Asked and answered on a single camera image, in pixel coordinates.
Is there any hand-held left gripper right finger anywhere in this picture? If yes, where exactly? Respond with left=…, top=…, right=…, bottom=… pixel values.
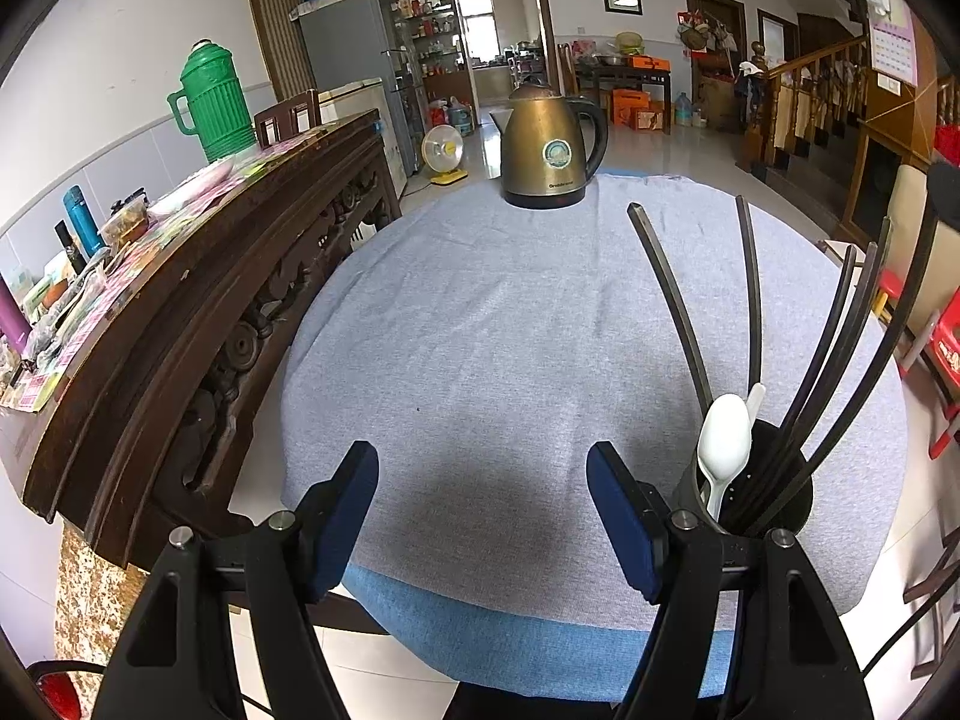
left=586, top=441, right=875, bottom=720

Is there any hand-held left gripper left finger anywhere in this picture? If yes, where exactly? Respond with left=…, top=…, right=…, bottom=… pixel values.
left=90, top=441, right=380, bottom=720

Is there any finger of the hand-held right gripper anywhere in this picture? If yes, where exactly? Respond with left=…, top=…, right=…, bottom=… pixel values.
left=928, top=156, right=960, bottom=200

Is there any dark metal chopstick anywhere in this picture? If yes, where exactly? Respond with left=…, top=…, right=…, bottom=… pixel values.
left=733, top=195, right=766, bottom=395
left=627, top=201, right=715, bottom=410
left=780, top=187, right=947, bottom=511
left=765, top=216, right=895, bottom=526
left=750, top=240, right=880, bottom=518
left=739, top=242, right=860, bottom=511

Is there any metal utensil holder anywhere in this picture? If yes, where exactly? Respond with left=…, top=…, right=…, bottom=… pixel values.
left=670, top=420, right=815, bottom=537

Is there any blue tablecloth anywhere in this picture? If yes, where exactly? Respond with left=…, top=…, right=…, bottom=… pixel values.
left=341, top=171, right=740, bottom=698

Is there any wooden staircase railing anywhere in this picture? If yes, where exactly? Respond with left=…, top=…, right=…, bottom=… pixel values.
left=739, top=34, right=960, bottom=241

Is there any red plastic stool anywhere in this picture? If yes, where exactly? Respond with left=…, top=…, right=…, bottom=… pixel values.
left=900, top=307, right=960, bottom=458
left=34, top=664, right=87, bottom=720

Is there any grey tablecloth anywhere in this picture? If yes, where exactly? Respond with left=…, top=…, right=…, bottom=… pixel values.
left=279, top=172, right=910, bottom=635

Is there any carved dark wooden sideboard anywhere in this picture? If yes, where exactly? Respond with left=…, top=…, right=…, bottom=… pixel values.
left=0, top=109, right=406, bottom=571

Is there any dark wooden room door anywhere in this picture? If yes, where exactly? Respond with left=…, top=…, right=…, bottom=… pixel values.
left=685, top=0, right=749, bottom=128

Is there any large orange carton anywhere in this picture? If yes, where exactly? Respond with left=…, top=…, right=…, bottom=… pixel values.
left=611, top=88, right=652, bottom=126

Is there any dark wooden side table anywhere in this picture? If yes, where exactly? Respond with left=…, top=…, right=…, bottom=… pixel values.
left=576, top=64, right=674, bottom=134

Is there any pink plate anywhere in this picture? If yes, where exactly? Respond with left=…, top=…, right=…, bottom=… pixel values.
left=150, top=157, right=237, bottom=218

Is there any clear food container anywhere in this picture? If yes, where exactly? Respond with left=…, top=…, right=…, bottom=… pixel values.
left=101, top=191, right=151, bottom=245

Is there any bronze electric kettle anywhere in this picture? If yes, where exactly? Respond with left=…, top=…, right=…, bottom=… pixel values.
left=499, top=82, right=608, bottom=209

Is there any yellow electric fan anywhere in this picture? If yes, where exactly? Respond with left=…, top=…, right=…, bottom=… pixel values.
left=420, top=125, right=470, bottom=187

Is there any black drink bottle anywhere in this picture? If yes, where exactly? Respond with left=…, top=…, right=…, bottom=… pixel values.
left=52, top=220, right=89, bottom=275

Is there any purple drink bottle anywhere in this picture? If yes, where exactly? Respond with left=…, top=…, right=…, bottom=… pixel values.
left=0, top=274, right=29, bottom=357

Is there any blue drink bottle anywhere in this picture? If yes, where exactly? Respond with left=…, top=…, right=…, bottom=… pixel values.
left=62, top=186, right=106, bottom=257

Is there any dark wooden chair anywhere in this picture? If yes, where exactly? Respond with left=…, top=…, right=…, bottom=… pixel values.
left=253, top=88, right=323, bottom=151

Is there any white chest freezer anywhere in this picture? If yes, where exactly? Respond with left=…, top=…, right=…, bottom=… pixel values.
left=315, top=77, right=410, bottom=196

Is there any green thermos jug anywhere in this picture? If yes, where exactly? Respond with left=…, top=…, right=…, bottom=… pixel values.
left=166, top=40, right=257, bottom=164

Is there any grey refrigerator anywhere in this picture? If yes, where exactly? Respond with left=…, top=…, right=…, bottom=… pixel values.
left=291, top=0, right=428, bottom=177

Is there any brown wooden door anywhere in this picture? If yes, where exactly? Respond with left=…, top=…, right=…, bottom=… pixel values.
left=240, top=0, right=329, bottom=102

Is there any wall calendar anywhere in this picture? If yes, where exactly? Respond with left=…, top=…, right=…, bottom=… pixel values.
left=862, top=0, right=920, bottom=87

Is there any black metal chair frame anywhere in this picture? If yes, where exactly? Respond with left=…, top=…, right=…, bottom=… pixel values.
left=862, top=562, right=960, bottom=683

